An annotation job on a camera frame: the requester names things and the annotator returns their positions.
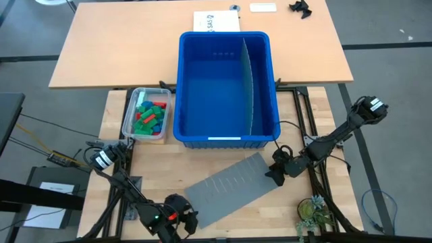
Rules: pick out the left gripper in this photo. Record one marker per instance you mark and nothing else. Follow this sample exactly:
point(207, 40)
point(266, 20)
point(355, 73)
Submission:
point(179, 207)

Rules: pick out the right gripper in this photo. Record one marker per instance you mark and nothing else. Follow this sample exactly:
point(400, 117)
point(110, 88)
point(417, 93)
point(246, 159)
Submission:
point(290, 165)

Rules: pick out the grey divider with short slots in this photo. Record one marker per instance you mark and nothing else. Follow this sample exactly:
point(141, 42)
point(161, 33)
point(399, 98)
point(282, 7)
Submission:
point(233, 189)

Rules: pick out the grey divider with long slots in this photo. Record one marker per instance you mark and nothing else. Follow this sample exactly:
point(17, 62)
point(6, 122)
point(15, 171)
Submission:
point(248, 87)

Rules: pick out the large blue plastic bin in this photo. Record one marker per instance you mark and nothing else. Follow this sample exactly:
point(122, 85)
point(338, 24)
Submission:
point(212, 101)

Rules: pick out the clear plastic block container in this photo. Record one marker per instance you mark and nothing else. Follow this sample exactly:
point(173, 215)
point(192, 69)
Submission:
point(130, 130)

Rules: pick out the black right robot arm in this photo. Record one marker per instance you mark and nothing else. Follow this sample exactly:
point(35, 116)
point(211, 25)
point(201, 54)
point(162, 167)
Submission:
point(337, 135)

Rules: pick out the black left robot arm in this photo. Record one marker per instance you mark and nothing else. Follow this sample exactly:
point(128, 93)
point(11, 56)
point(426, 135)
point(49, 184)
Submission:
point(128, 189)

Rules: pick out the red tape marker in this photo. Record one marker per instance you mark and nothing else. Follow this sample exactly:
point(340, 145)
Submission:
point(173, 216)

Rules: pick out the potted succulent plant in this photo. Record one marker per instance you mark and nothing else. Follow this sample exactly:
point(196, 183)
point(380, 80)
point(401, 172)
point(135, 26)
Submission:
point(308, 211)

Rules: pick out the black table clamp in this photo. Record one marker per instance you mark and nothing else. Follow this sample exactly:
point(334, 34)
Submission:
point(165, 85)
point(278, 82)

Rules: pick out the green block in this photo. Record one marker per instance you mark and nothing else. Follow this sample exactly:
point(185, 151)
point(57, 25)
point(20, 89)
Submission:
point(143, 131)
point(156, 110)

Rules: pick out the red rectangular block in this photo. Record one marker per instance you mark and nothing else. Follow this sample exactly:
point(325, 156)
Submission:
point(149, 118)

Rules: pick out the blue block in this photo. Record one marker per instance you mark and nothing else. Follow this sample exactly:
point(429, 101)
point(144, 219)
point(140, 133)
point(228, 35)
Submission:
point(147, 103)

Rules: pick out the white paper sheet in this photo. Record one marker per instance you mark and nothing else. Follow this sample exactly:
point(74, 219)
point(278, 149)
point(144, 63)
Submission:
point(50, 187)

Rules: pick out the small electronics board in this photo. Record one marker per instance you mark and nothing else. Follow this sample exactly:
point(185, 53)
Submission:
point(59, 158)

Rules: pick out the black metal bar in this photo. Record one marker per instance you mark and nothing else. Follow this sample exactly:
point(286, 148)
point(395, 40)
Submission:
point(40, 195)

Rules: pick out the black floor box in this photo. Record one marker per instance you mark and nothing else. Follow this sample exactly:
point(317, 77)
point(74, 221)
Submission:
point(35, 173)

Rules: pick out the white cardboard box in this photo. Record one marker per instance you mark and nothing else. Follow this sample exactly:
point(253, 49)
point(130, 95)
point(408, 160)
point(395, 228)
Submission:
point(216, 21)

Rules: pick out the white flat rectangular pad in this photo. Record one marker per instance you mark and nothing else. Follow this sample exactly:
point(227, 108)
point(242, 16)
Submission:
point(263, 7)

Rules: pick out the round desk grommet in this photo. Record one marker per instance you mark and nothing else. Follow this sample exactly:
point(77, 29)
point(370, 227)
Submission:
point(234, 7)

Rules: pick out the beige laminate desk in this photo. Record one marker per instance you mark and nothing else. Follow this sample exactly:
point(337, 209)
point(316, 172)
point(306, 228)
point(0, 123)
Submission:
point(101, 40)

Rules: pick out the black side table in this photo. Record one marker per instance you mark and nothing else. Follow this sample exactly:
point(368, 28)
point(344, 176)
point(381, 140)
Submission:
point(10, 114)

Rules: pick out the white round object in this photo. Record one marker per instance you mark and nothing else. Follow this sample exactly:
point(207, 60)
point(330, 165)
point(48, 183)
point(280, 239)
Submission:
point(50, 1)

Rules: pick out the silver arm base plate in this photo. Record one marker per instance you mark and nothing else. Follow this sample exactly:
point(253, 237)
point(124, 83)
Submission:
point(310, 138)

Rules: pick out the black aluminium rig frame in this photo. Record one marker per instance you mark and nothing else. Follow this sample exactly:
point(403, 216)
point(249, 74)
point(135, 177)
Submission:
point(290, 88)

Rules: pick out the black plastic bracket part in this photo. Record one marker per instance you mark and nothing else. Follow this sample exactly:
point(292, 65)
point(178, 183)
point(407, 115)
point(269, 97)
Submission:
point(302, 8)

